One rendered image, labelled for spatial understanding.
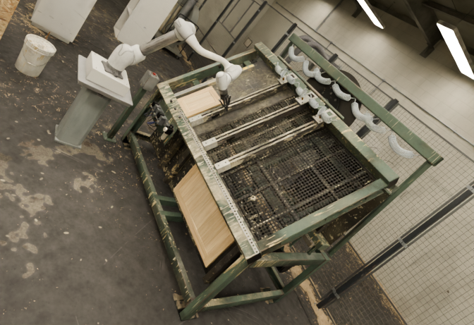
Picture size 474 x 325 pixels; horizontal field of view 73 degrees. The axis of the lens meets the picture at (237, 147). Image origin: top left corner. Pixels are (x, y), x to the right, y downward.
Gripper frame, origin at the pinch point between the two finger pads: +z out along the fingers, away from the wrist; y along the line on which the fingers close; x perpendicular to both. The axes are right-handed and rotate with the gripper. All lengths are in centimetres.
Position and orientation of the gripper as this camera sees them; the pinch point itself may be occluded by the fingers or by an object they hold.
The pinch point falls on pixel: (226, 108)
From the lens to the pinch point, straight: 315.2
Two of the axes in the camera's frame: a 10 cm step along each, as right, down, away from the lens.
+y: 9.0, -3.9, 2.1
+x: -4.3, -6.6, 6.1
